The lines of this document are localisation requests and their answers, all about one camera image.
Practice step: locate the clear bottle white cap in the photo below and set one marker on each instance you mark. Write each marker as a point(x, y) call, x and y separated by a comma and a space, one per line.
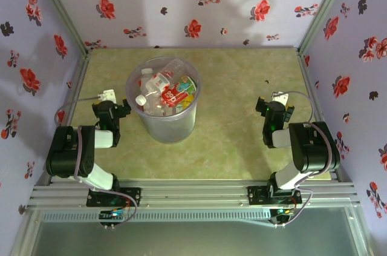
point(140, 99)

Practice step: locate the clear bottle red print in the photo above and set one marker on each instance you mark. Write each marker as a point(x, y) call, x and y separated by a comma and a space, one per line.
point(157, 81)

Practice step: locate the translucent plastic bin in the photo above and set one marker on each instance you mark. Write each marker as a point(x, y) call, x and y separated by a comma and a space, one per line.
point(169, 129)

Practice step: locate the bottle with green blue label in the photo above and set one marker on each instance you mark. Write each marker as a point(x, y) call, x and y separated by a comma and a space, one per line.
point(173, 96)

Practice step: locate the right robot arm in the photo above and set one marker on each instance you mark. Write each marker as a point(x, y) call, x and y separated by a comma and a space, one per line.
point(311, 147)

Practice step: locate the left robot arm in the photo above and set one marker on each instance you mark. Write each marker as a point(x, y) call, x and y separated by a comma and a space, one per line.
point(66, 153)

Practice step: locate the left circuit board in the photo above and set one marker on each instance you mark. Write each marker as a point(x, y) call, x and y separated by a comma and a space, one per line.
point(113, 215)

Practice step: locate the circuit board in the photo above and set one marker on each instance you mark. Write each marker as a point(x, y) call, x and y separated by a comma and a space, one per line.
point(282, 212)
point(113, 215)

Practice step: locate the right circuit board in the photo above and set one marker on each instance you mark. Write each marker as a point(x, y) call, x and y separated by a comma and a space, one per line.
point(282, 212)

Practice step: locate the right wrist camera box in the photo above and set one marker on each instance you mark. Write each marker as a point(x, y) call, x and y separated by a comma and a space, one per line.
point(279, 97)

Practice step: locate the aluminium side rail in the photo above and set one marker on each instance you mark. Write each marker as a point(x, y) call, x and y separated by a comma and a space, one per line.
point(79, 80)

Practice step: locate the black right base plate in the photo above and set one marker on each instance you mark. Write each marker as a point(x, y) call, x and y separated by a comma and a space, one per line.
point(257, 195)

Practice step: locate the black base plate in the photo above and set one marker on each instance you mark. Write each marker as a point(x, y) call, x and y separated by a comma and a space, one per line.
point(133, 197)
point(257, 195)

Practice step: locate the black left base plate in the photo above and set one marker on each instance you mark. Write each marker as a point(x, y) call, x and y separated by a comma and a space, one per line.
point(133, 197)

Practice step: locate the aluminium corner post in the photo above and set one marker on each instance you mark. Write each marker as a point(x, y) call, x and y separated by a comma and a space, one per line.
point(324, 8)
point(62, 8)

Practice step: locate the aluminium frame rail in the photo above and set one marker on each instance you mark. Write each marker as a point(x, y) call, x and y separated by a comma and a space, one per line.
point(193, 192)

